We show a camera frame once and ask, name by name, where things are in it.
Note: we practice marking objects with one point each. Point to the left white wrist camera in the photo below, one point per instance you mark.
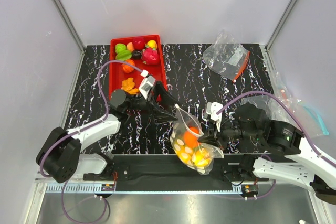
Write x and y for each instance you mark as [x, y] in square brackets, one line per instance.
[146, 86]

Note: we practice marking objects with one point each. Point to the pink toy dragon fruit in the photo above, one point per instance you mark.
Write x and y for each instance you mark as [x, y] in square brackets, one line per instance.
[150, 56]

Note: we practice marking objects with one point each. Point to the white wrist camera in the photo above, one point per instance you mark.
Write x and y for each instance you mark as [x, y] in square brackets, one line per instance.
[211, 110]
[146, 86]

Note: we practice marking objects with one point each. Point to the orange toy pumpkin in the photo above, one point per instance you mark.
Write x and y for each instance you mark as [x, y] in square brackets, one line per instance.
[128, 66]

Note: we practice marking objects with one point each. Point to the red plastic tray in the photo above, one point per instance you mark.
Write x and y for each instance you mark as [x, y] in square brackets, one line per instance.
[117, 75]

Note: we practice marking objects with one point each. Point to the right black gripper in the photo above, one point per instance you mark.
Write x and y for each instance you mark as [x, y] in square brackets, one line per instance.
[216, 139]

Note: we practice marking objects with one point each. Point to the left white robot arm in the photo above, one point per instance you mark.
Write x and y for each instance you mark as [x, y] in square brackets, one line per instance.
[61, 155]

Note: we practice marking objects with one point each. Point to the yellow toy mango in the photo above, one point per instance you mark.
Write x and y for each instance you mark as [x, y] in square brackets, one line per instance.
[201, 158]

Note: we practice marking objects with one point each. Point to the orange toy ginger root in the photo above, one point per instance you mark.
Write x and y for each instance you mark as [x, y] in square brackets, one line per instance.
[128, 86]

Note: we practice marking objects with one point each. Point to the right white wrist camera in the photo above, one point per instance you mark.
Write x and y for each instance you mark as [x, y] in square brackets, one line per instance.
[211, 110]

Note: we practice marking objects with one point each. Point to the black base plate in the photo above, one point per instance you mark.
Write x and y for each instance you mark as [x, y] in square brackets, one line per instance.
[167, 174]

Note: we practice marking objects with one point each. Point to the orange toy orange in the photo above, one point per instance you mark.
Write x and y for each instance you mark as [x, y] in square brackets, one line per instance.
[191, 140]

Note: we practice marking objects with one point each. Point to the clear bags blue red zippers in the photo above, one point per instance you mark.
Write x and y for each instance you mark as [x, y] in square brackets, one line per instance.
[310, 119]

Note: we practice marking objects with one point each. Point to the yellow toy banana bunch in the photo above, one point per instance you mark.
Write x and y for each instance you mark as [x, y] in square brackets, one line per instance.
[185, 155]

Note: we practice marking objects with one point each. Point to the dark red toy apple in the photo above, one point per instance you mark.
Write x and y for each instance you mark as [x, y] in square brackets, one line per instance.
[138, 43]

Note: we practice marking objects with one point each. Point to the polka dot zip bag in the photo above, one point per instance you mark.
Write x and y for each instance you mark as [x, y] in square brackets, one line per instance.
[184, 121]

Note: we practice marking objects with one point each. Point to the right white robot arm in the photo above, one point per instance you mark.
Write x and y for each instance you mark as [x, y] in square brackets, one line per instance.
[288, 155]

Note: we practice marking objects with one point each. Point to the peach toy fruit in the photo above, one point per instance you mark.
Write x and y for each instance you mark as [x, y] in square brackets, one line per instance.
[130, 47]

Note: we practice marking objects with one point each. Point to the dark purple toy mangosteen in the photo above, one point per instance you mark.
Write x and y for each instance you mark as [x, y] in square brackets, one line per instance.
[136, 54]

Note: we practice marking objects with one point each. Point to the green toy starfruit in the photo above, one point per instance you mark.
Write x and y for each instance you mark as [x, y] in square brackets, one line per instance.
[124, 55]

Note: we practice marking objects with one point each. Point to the yellow toy lemon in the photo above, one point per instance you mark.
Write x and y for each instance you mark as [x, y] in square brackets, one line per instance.
[152, 44]

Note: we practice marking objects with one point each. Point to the green toy pepper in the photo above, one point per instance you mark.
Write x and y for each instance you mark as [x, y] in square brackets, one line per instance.
[120, 48]

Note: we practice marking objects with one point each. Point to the clear bag orange zipper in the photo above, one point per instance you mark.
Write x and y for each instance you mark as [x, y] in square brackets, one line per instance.
[226, 56]

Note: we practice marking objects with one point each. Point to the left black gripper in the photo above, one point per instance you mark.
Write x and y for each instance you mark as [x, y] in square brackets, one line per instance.
[160, 115]

